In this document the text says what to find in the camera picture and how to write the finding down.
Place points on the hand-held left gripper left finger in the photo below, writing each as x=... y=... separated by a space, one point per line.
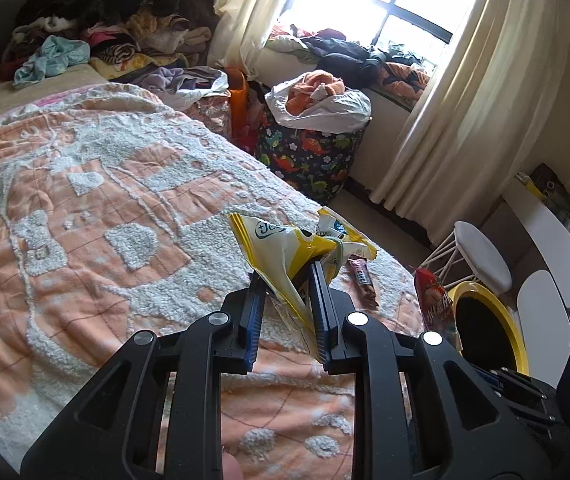
x=252 y=340

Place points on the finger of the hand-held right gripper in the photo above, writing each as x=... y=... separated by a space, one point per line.
x=532 y=414
x=512 y=382

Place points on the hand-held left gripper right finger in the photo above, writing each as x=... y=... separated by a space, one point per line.
x=317 y=310

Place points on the yellow trash bin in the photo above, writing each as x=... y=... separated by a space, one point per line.
x=510 y=320

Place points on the yellow snack bag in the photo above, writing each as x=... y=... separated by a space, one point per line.
x=280 y=255

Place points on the person's left hand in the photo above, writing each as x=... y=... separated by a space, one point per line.
x=231 y=467

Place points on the brown candy wrapper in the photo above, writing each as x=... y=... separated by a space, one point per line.
x=362 y=275

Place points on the white and yellow snack packet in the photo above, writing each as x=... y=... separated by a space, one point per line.
x=345 y=240

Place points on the red snack bag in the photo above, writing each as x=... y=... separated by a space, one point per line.
x=432 y=305

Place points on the white dressing table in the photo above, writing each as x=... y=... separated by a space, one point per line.
x=555 y=235

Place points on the dinosaur print laundry basket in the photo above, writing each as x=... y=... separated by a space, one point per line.
x=310 y=155

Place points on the black handbag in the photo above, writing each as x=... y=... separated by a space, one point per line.
x=560 y=200

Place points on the yellow flat item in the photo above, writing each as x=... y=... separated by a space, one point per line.
x=527 y=183

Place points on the white plastic bag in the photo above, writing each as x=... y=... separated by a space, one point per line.
x=335 y=110

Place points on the orange and white blanket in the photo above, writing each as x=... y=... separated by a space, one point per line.
x=90 y=210

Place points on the orange cloth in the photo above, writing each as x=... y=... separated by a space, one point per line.
x=305 y=97

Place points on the orange plastic bin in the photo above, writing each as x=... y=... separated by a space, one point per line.
x=238 y=100

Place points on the pink patterned bag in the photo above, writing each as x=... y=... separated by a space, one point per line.
x=210 y=112

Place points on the cream curtain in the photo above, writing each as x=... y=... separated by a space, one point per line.
x=465 y=110
x=245 y=10

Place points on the clothes on windowsill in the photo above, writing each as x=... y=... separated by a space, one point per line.
x=345 y=55

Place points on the purple cloth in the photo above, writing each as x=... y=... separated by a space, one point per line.
x=165 y=77

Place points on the beige bed sheet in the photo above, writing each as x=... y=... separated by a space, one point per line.
x=15 y=100

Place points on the light blue cloth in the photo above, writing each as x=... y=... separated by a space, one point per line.
x=50 y=57

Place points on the pile of clothes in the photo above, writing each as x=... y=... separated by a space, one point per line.
x=115 y=5

